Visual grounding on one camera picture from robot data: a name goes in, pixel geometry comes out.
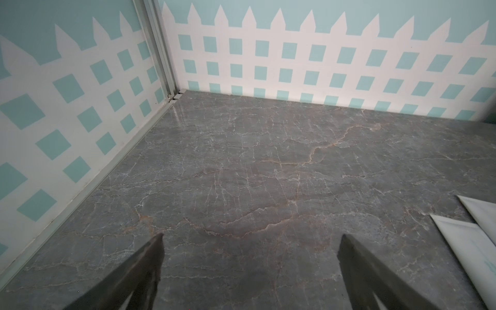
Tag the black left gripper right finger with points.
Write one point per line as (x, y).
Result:
(370, 284)

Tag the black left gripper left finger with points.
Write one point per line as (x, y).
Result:
(135, 280)

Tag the green cap tube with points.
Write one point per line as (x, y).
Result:
(475, 251)

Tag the white dark cap toothpaste tube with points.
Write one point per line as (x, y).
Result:
(483, 213)

